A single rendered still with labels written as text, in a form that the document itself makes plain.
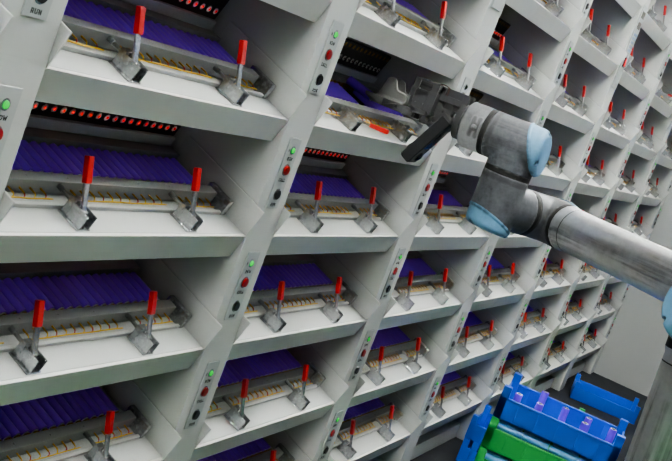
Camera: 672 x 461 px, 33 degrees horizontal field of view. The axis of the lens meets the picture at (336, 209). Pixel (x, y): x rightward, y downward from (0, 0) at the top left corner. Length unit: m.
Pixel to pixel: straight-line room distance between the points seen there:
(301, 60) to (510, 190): 0.53
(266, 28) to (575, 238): 0.70
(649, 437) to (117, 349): 0.79
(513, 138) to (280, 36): 0.53
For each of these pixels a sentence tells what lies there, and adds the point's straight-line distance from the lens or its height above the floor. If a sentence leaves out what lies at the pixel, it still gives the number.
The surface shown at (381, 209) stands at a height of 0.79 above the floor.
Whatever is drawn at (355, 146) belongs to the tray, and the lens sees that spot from 2.10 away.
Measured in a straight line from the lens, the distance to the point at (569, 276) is 4.52.
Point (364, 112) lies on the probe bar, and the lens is 2.18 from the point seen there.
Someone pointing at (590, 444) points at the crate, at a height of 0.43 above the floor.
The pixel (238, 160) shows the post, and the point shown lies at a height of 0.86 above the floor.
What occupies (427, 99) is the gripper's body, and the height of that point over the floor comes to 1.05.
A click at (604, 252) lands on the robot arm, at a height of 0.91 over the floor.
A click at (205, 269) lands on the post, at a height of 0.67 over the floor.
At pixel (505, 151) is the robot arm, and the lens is 2.13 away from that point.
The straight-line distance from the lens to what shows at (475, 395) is 3.91.
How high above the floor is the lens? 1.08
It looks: 7 degrees down
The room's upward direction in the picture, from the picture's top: 21 degrees clockwise
